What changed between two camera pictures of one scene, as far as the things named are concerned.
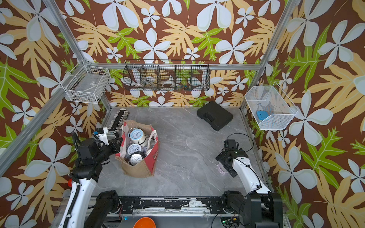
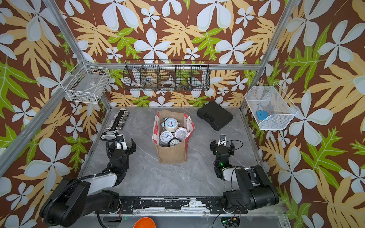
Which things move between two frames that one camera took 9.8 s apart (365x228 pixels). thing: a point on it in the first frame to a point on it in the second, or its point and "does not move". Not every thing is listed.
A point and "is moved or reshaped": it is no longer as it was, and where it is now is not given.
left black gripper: (116, 147) to (131, 149)
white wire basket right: (272, 108) does not move
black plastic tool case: (215, 115) does not move
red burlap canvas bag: (147, 169) to (177, 154)
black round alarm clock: (136, 157) to (174, 141)
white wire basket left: (85, 83) does not move
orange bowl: (144, 222) does not move
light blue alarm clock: (137, 135) to (170, 124)
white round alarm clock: (133, 147) is moved or reshaped
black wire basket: (167, 75) does not move
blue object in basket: (262, 114) does not move
